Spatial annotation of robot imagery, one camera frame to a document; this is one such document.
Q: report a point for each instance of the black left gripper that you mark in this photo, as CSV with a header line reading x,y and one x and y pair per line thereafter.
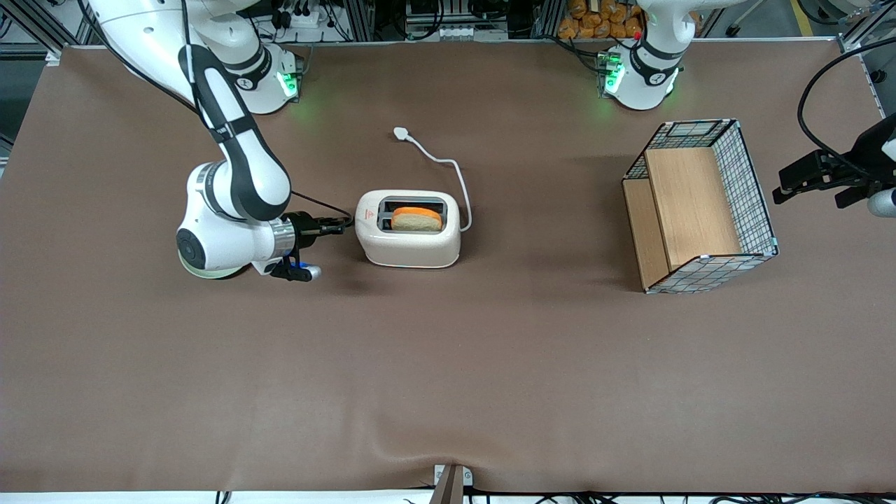
x,y
870,153

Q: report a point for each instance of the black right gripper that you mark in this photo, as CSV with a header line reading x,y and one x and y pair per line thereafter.
x,y
306,227

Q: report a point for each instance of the cream white two-slot toaster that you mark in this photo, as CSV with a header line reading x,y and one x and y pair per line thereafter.
x,y
409,248

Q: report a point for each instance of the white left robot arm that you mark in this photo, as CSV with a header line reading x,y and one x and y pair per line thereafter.
x,y
651,63

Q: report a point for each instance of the toast slice with orange crust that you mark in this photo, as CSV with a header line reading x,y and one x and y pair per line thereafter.
x,y
416,220

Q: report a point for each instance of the pale green round plate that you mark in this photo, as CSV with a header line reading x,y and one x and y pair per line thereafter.
x,y
213,275

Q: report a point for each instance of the light wooden step shelf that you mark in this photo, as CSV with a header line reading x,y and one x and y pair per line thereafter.
x,y
689,203

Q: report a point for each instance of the brown table mat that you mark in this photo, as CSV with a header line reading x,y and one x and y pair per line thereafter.
x,y
448,364

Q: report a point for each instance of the white power strip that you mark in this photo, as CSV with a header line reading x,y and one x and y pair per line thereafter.
x,y
308,19

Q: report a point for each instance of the pile of orange bread rolls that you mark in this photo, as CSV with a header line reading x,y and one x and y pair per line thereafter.
x,y
588,24

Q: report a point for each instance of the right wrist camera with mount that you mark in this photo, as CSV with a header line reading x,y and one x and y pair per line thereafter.
x,y
311,271

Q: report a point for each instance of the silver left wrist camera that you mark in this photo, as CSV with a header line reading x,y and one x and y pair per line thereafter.
x,y
883,203

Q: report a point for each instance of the aluminium frame post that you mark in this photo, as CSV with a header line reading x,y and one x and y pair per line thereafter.
x,y
360,21
546,19

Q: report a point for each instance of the metal table edge bracket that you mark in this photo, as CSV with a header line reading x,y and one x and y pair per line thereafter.
x,y
439,477

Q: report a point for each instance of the brown camera stand post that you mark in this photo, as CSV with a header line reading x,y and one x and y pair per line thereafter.
x,y
450,490

